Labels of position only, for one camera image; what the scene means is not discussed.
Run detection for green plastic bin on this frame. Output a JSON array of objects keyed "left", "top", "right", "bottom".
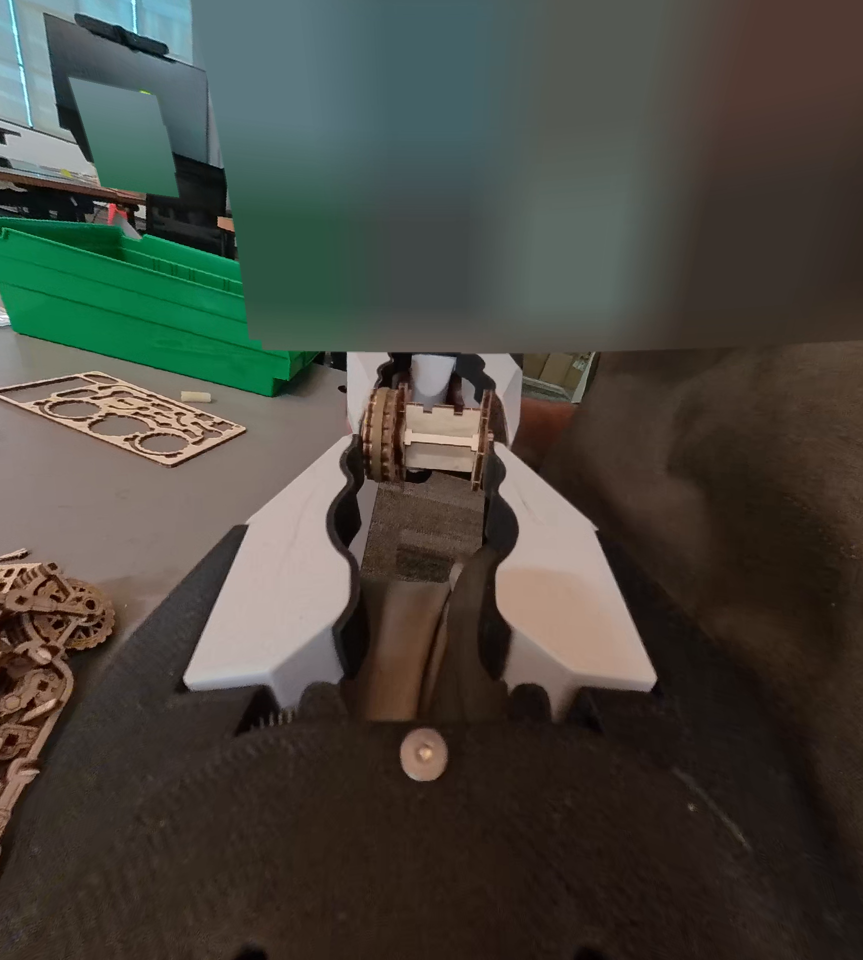
[{"left": 0, "top": 213, "right": 320, "bottom": 399}]

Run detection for pile of wooden puzzle parts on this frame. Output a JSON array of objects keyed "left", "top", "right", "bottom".
[{"left": 0, "top": 540, "right": 116, "bottom": 912}]

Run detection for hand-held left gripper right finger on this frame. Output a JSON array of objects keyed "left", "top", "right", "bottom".
[{"left": 480, "top": 442, "right": 659, "bottom": 721}]

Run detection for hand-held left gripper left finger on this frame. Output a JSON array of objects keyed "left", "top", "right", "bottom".
[{"left": 182, "top": 438, "right": 369, "bottom": 706}]

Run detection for person's olive sweatshirt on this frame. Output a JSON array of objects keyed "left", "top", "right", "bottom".
[{"left": 521, "top": 345, "right": 863, "bottom": 960}]

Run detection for person's beige trousers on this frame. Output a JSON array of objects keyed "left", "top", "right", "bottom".
[{"left": 360, "top": 573, "right": 470, "bottom": 723}]

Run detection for grey desk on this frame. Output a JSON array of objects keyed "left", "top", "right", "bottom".
[{"left": 0, "top": 266, "right": 349, "bottom": 946}]

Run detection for wooden puzzle sheet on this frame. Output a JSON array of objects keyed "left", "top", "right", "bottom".
[{"left": 0, "top": 371, "right": 247, "bottom": 469}]

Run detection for black computer monitor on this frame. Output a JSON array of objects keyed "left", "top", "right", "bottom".
[{"left": 43, "top": 13, "right": 211, "bottom": 189}]

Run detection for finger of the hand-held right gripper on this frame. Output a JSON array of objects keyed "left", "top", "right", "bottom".
[
  {"left": 345, "top": 351, "right": 403, "bottom": 440},
  {"left": 475, "top": 351, "right": 526, "bottom": 453}
]

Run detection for black webcam bar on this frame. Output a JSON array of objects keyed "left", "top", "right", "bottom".
[{"left": 73, "top": 12, "right": 172, "bottom": 55}]

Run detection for wooden spool with gear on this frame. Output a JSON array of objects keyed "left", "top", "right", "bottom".
[{"left": 360, "top": 384, "right": 498, "bottom": 492}]

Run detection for cardboard box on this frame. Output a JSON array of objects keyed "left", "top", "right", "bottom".
[{"left": 521, "top": 352, "right": 598, "bottom": 402}]

